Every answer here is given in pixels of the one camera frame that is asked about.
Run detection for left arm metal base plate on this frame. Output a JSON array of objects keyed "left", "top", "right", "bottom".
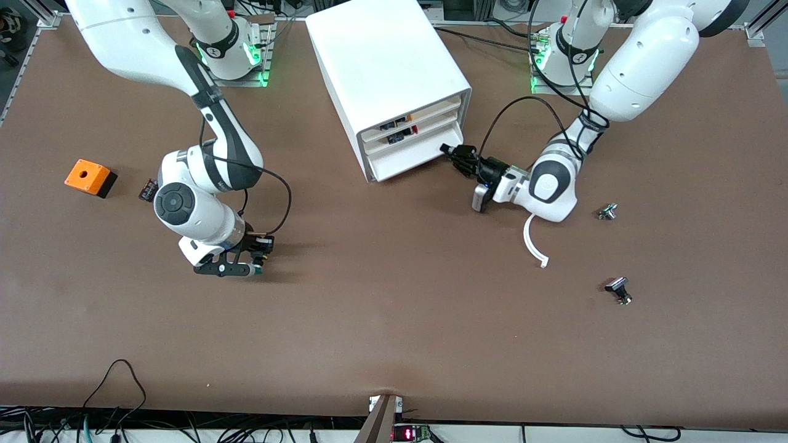
[{"left": 531, "top": 28, "right": 596, "bottom": 96}]

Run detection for white curved plastic arc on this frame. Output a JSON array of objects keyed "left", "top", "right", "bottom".
[{"left": 523, "top": 212, "right": 550, "bottom": 269}]

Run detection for deep white cabinet drawer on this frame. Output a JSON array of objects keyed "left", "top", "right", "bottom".
[{"left": 366, "top": 121, "right": 467, "bottom": 183}]

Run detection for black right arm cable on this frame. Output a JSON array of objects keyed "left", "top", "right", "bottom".
[{"left": 199, "top": 116, "right": 292, "bottom": 238}]

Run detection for thin black looped cable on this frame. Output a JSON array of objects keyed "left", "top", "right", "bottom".
[{"left": 80, "top": 360, "right": 147, "bottom": 426}]

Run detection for black cables behind cabinet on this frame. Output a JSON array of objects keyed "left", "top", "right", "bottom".
[{"left": 431, "top": 17, "right": 545, "bottom": 55}]

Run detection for orange button box black base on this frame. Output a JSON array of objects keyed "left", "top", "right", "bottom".
[{"left": 64, "top": 160, "right": 118, "bottom": 199}]

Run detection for white drawer cabinet housing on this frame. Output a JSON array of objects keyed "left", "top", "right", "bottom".
[{"left": 306, "top": 0, "right": 473, "bottom": 183}]

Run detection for aluminium frame profile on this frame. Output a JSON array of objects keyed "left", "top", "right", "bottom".
[
  {"left": 23, "top": 0, "right": 63, "bottom": 30},
  {"left": 744, "top": 0, "right": 788, "bottom": 39}
]

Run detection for circuit board red display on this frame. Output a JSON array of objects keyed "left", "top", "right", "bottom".
[{"left": 392, "top": 423, "right": 433, "bottom": 443}]

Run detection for black silver key switch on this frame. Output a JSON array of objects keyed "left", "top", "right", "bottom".
[{"left": 605, "top": 277, "right": 633, "bottom": 306}]

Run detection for shallow white cabinet drawer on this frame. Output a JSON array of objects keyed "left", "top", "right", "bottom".
[
  {"left": 364, "top": 121, "right": 461, "bottom": 158},
  {"left": 360, "top": 94, "right": 463, "bottom": 135},
  {"left": 361, "top": 110, "right": 462, "bottom": 148}
]

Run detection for grey camera stand bar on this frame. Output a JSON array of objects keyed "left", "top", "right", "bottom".
[{"left": 354, "top": 394, "right": 402, "bottom": 443}]

